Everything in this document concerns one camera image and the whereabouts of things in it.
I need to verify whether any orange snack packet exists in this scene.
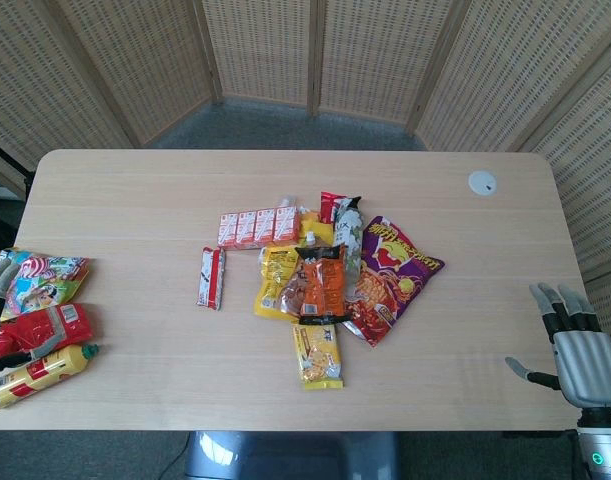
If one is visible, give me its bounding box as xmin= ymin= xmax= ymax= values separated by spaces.
xmin=278 ymin=244 xmax=352 ymax=327

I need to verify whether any red white snack bar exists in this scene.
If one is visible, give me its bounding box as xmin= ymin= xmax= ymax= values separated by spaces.
xmin=195 ymin=245 xmax=228 ymax=311

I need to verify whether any white round cable grommet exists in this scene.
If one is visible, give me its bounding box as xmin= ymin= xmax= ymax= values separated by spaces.
xmin=467 ymin=170 xmax=500 ymax=198

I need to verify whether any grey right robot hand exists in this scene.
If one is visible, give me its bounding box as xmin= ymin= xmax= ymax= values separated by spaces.
xmin=504 ymin=282 xmax=611 ymax=411

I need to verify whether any small red packet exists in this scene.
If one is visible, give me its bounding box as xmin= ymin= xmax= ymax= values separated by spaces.
xmin=319 ymin=190 xmax=344 ymax=226

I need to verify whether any white black green pouch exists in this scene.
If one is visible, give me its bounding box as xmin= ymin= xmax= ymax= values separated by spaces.
xmin=331 ymin=195 xmax=365 ymax=275

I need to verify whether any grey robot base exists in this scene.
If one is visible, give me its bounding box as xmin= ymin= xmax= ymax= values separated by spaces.
xmin=183 ymin=430 xmax=402 ymax=480

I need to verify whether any orange juice box multipack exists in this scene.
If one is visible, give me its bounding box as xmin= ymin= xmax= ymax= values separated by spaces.
xmin=217 ymin=205 xmax=303 ymax=251

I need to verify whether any bamboo folding screen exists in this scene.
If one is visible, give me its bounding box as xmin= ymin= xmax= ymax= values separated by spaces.
xmin=0 ymin=0 xmax=611 ymax=351

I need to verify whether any colourful cartoon candy bag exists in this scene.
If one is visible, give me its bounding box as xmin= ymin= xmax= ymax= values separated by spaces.
xmin=0 ymin=247 xmax=92 ymax=322

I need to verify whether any yellow snack bag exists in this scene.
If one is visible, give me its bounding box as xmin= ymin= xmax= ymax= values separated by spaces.
xmin=253 ymin=244 xmax=306 ymax=320

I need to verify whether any small yellow cracker packet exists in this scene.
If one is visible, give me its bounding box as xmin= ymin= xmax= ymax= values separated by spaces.
xmin=291 ymin=322 xmax=346 ymax=392

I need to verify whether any yellow packet with green end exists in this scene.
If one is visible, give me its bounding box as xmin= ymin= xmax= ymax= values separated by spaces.
xmin=0 ymin=343 xmax=102 ymax=413

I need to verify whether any yellow pouch with white cap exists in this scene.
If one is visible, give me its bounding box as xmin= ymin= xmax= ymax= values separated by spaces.
xmin=299 ymin=209 xmax=334 ymax=247

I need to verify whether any purple chips bag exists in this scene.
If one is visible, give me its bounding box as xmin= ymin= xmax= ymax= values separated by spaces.
xmin=341 ymin=215 xmax=447 ymax=348

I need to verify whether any red foil snack packet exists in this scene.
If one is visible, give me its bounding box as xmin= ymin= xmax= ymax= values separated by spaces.
xmin=0 ymin=301 xmax=95 ymax=359

